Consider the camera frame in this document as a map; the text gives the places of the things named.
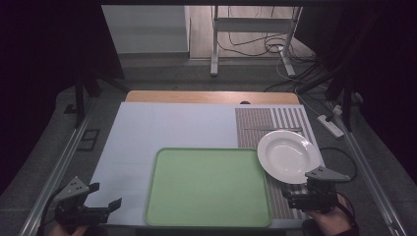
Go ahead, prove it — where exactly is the person's left hand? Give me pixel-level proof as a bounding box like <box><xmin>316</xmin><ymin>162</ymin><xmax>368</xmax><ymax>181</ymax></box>
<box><xmin>48</xmin><ymin>219</ymin><xmax>89</xmax><ymax>236</ymax></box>

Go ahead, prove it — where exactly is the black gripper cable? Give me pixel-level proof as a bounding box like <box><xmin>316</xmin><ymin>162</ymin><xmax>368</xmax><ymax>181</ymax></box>
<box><xmin>319</xmin><ymin>147</ymin><xmax>359</xmax><ymax>183</ymax></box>
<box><xmin>38</xmin><ymin>185</ymin><xmax>68</xmax><ymax>236</ymax></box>

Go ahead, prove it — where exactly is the aluminium rail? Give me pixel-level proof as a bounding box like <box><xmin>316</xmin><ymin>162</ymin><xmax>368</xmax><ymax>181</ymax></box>
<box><xmin>18</xmin><ymin>101</ymin><xmax>96</xmax><ymax>236</ymax></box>
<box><xmin>328</xmin><ymin>101</ymin><xmax>409</xmax><ymax>236</ymax></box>

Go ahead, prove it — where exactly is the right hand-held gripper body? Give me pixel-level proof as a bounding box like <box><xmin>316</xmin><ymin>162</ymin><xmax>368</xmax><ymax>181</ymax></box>
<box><xmin>288</xmin><ymin>165</ymin><xmax>352</xmax><ymax>213</ymax></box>

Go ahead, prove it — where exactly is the black tripod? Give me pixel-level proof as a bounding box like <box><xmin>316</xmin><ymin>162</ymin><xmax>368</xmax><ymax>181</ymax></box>
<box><xmin>296</xmin><ymin>19</ymin><xmax>365</xmax><ymax>133</ymax></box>

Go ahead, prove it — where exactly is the white metal stand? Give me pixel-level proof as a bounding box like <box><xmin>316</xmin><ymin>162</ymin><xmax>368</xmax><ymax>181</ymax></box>
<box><xmin>209</xmin><ymin>5</ymin><xmax>303</xmax><ymax>79</ymax></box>

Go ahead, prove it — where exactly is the green tray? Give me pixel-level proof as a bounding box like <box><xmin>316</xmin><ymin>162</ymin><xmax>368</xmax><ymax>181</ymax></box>
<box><xmin>144</xmin><ymin>147</ymin><xmax>272</xmax><ymax>228</ymax></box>

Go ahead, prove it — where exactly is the white power strip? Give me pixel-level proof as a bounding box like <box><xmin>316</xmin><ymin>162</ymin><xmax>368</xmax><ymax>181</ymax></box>
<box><xmin>316</xmin><ymin>114</ymin><xmax>345</xmax><ymax>139</ymax></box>

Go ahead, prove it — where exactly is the black floor cable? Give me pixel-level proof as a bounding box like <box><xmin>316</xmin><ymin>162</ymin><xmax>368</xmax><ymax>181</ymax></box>
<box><xmin>215</xmin><ymin>5</ymin><xmax>326</xmax><ymax>92</ymax></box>

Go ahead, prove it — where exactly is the black stand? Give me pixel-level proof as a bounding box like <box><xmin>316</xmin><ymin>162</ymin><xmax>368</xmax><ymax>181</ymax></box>
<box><xmin>63</xmin><ymin>75</ymin><xmax>131</xmax><ymax>130</ymax></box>

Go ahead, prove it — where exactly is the white plate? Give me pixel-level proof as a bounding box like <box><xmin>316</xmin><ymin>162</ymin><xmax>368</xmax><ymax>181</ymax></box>
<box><xmin>257</xmin><ymin>129</ymin><xmax>323</xmax><ymax>185</ymax></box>

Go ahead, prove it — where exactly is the light blue table mat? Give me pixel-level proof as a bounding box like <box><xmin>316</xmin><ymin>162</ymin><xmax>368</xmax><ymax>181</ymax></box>
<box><xmin>84</xmin><ymin>101</ymin><xmax>327</xmax><ymax>230</ymax></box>

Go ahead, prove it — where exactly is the person's right hand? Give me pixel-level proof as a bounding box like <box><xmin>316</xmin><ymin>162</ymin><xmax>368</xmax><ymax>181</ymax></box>
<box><xmin>306</xmin><ymin>206</ymin><xmax>355</xmax><ymax>236</ymax></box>

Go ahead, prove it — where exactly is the striped placemat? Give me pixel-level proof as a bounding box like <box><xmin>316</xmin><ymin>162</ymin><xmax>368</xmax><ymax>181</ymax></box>
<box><xmin>234</xmin><ymin>107</ymin><xmax>326</xmax><ymax>220</ymax></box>

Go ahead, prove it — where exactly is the black rectangular frame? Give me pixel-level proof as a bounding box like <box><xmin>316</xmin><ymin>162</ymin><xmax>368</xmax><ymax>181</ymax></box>
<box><xmin>76</xmin><ymin>129</ymin><xmax>101</xmax><ymax>152</ymax></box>

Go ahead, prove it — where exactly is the white panel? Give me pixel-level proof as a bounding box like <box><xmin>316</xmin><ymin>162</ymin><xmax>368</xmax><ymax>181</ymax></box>
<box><xmin>100</xmin><ymin>4</ymin><xmax>191</xmax><ymax>54</ymax></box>

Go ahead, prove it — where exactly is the wooden table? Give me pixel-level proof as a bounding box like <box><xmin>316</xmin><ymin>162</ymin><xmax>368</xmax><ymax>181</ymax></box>
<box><xmin>125</xmin><ymin>89</ymin><xmax>301</xmax><ymax>106</ymax></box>

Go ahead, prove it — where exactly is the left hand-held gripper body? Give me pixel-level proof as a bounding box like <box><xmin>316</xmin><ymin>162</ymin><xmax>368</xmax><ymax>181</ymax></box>
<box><xmin>53</xmin><ymin>176</ymin><xmax>110</xmax><ymax>227</ymax></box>

